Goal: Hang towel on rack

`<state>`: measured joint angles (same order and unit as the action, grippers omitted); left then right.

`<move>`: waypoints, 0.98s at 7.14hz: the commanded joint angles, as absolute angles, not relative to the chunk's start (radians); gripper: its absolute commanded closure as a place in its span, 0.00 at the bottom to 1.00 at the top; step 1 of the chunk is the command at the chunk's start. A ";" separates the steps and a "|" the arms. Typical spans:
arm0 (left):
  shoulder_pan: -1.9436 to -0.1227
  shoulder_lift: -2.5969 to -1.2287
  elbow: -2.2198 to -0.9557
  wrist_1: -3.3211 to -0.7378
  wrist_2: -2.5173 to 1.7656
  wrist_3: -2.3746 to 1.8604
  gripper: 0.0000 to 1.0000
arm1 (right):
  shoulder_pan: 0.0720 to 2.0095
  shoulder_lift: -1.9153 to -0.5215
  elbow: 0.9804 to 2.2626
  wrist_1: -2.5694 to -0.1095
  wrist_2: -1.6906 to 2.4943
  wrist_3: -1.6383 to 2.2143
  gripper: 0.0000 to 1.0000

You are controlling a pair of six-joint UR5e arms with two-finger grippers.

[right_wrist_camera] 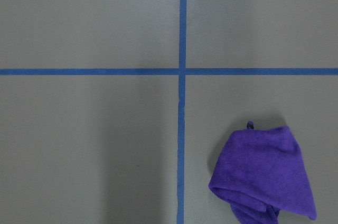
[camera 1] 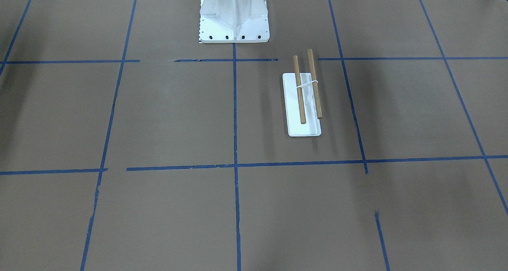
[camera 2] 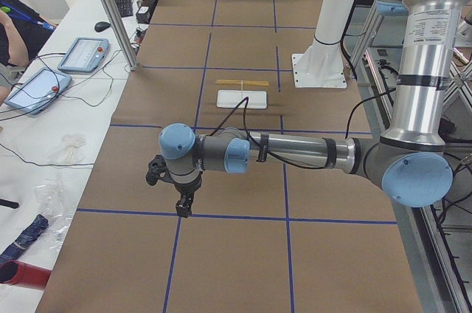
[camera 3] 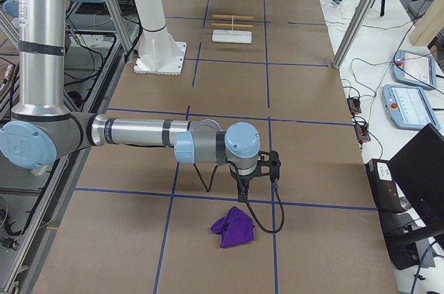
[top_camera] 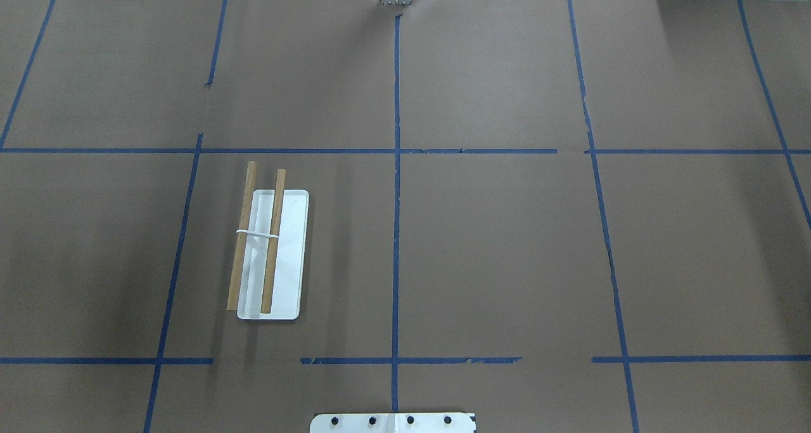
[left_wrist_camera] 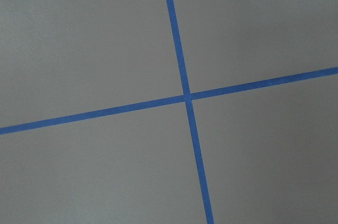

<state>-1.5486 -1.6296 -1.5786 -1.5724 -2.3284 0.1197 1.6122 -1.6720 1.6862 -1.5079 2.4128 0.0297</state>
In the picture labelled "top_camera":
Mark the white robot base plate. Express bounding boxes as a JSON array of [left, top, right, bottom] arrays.
[[309, 412, 477, 432]]

